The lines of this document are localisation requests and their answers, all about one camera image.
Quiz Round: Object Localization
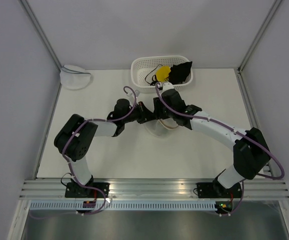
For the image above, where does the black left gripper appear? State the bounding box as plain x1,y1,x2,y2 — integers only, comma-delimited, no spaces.
123,101,156,125

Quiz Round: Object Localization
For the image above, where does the white mesh laundry bag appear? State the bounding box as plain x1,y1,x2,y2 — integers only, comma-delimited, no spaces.
144,118,180,138

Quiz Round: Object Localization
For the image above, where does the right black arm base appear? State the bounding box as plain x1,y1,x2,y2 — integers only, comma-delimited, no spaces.
193,177,243,200

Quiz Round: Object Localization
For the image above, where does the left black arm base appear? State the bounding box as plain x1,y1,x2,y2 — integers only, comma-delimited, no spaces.
64,177,110,199

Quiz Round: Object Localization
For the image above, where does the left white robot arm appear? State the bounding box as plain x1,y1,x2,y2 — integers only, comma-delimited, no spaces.
54,98,156,198

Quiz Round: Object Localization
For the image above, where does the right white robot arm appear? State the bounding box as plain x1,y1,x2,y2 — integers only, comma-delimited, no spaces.
153,89,270,198

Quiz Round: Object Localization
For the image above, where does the black bra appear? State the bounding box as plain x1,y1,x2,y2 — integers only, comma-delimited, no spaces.
168,61,193,85

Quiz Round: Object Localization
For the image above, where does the yellow bra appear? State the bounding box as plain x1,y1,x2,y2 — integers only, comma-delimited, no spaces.
155,66,171,82

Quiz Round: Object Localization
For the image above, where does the white folded mesh bag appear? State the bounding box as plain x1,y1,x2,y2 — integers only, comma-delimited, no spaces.
60,64,92,90

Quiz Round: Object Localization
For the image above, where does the white plastic basket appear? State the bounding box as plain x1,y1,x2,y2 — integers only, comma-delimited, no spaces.
130,55,194,94

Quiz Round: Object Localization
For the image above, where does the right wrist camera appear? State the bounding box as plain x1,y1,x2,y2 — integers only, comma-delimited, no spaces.
155,82,174,92

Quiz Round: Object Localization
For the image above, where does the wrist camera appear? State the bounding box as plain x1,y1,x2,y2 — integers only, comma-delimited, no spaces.
134,89,141,98
155,82,174,92

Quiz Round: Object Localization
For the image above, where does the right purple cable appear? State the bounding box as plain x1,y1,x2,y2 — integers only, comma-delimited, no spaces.
155,83,285,181

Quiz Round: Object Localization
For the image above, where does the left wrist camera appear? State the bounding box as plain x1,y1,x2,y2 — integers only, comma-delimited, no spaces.
134,89,141,98

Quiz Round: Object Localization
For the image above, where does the aluminium mounting rail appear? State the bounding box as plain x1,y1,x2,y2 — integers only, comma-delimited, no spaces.
19,178,289,201

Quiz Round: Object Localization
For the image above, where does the white slotted cable duct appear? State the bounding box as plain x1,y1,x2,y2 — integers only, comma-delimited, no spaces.
30,200,217,211

